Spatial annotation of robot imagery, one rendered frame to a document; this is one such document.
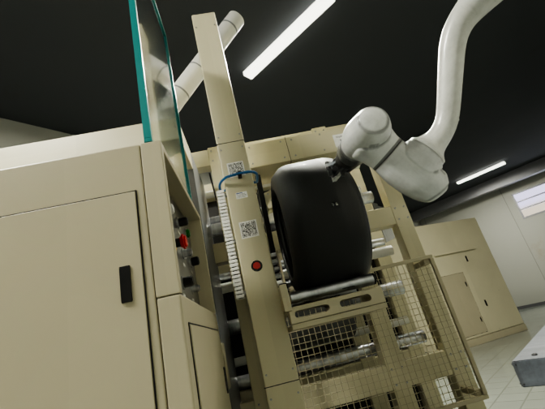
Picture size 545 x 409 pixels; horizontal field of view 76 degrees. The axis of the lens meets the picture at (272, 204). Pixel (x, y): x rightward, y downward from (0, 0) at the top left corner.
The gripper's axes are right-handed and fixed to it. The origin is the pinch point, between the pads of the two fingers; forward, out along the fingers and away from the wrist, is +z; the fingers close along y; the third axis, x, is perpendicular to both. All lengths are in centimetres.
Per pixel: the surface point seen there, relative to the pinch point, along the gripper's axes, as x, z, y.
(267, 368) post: 61, 24, 36
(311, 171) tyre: -7.7, 16.2, 4.1
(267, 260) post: 21.9, 29.3, 28.0
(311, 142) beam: -39, 64, -11
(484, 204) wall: -66, 909, -714
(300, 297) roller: 38.6, 19.1, 19.3
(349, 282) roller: 37.3, 19.2, -0.1
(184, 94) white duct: -88, 76, 54
